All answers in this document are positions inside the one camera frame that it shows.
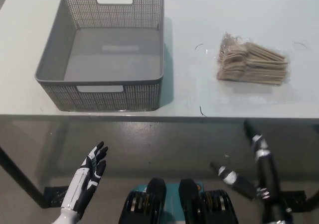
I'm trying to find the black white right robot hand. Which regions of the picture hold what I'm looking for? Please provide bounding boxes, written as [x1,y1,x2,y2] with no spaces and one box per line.
[210,118,284,206]

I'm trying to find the black metal table leg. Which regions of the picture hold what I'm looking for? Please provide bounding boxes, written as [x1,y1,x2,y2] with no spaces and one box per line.
[0,145,49,208]

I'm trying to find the clear bag of wooden cutlery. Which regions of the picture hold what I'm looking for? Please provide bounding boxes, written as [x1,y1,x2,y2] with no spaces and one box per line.
[215,32,291,87]

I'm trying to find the grey perforated plastic basket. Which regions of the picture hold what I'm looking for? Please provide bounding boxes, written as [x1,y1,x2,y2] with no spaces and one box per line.
[34,0,165,112]

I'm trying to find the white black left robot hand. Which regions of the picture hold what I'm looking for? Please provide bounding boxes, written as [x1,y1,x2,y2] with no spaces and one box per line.
[60,141,109,216]

